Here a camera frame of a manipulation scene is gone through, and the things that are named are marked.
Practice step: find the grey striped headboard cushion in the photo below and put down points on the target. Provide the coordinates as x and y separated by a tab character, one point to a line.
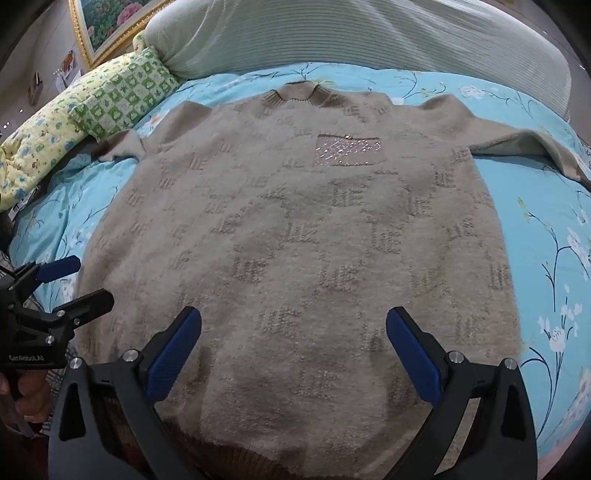
369	37

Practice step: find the person's left hand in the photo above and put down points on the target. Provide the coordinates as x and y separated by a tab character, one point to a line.
30	397

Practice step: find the yellow floral quilt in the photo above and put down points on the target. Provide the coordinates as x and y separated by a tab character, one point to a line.
41	134

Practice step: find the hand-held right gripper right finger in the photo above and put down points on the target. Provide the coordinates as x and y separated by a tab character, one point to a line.
415	355

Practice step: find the small wall sticker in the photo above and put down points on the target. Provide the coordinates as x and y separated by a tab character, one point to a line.
67	63

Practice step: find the blue floral bed sheet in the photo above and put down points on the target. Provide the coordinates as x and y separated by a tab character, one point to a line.
531	194

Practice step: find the gold framed flower painting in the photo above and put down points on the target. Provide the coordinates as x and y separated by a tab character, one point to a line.
106	23

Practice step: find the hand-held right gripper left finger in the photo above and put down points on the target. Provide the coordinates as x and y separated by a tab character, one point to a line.
175	350

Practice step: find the green checkered pillow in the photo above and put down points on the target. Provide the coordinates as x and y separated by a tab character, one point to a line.
124	92

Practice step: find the beige knitted sweater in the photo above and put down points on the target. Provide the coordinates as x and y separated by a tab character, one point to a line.
300	230

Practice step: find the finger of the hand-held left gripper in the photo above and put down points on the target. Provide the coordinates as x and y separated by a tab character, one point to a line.
60	267
87	304

